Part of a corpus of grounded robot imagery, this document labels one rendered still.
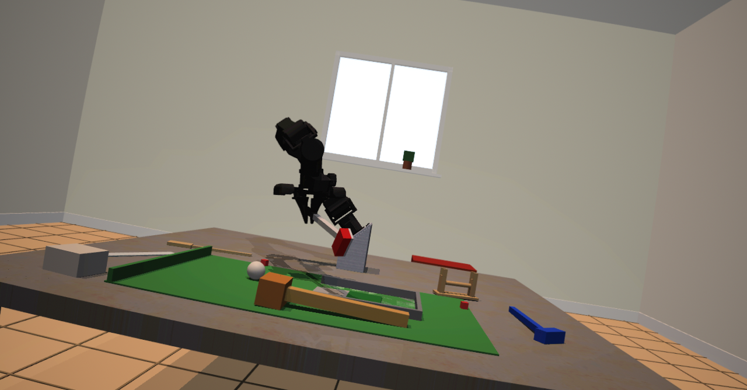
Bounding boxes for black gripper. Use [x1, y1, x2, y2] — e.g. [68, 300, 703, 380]
[274, 164, 346, 224]

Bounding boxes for green flat mat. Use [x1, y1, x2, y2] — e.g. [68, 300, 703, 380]
[104, 255, 499, 356]

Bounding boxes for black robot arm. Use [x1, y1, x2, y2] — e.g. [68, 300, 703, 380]
[275, 117, 364, 235]

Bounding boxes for beige ball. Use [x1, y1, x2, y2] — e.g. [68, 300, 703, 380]
[247, 262, 266, 280]

